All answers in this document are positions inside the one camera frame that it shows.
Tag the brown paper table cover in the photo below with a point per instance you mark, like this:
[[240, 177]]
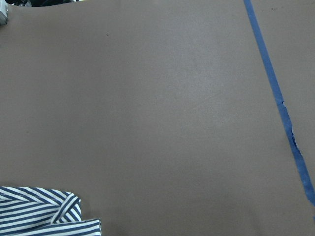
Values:
[[158, 114]]

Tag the blue white striped shirt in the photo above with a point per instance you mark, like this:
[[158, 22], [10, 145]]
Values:
[[36, 211]]

